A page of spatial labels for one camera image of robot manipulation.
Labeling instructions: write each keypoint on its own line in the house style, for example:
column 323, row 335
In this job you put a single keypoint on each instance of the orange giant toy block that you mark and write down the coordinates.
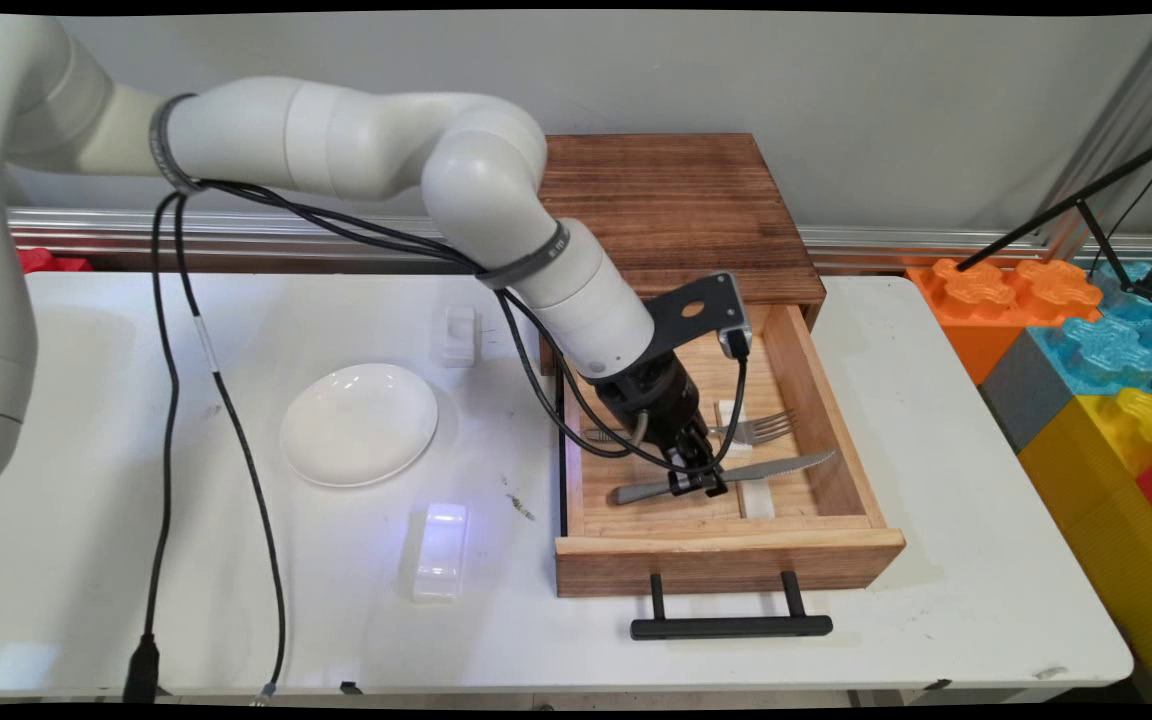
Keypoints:
column 976, row 300

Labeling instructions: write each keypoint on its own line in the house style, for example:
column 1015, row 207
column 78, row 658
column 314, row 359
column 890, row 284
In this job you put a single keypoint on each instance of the black tripod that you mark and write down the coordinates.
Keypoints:
column 1076, row 203

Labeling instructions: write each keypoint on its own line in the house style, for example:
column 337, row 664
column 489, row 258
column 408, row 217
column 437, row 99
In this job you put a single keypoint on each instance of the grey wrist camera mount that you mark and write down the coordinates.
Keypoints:
column 701, row 305

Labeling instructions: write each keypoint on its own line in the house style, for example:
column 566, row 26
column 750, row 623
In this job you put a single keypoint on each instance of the dark wooden cabinet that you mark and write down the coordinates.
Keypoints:
column 696, row 200

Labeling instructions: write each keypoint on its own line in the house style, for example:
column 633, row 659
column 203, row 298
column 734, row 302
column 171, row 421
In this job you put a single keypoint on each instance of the light wooden drawer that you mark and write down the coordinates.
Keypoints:
column 716, row 565

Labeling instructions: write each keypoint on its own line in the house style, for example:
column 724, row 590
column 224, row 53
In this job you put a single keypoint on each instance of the grey giant toy block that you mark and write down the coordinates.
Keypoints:
column 1026, row 395

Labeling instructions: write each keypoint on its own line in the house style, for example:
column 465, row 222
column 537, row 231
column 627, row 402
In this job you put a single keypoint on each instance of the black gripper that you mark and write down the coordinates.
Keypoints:
column 651, row 405

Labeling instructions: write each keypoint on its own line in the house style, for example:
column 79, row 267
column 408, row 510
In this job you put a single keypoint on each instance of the serrated steel table knife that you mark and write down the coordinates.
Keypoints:
column 786, row 465

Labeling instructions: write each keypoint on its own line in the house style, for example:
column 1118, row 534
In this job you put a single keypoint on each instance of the white round plate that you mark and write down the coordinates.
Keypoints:
column 361, row 425

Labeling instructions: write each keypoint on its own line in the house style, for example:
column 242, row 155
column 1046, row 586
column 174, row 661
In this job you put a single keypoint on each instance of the yellow giant toy block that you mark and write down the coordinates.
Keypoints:
column 1106, row 520

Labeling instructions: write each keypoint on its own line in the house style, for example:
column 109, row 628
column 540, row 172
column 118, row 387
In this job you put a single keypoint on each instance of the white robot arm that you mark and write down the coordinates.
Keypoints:
column 356, row 140

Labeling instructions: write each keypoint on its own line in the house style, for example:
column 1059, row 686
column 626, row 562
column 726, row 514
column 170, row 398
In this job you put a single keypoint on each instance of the steel fork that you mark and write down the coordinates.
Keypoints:
column 766, row 427

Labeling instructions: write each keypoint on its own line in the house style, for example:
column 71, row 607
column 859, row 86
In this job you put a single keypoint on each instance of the white ceramic cutlery rest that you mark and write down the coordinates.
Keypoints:
column 728, row 410
column 439, row 560
column 758, row 503
column 459, row 335

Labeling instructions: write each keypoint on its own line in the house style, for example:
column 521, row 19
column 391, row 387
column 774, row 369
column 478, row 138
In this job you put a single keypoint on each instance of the blue giant toy block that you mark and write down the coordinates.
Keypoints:
column 1116, row 350

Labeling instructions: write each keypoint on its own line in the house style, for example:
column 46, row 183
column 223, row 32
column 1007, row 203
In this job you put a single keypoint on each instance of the aluminium rail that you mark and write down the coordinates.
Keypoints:
column 86, row 225

